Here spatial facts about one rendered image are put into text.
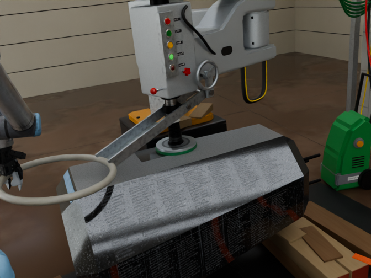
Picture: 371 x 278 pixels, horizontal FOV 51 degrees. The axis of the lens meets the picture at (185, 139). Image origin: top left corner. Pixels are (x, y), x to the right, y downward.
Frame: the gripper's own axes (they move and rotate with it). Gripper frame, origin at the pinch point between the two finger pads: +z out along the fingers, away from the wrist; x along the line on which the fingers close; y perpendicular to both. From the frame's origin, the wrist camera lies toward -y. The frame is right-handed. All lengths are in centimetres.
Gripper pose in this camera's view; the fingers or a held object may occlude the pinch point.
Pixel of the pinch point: (15, 186)
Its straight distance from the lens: 188.0
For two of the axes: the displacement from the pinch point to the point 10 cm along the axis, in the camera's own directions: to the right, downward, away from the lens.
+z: 0.4, 9.4, 3.4
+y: -3.0, 3.4, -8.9
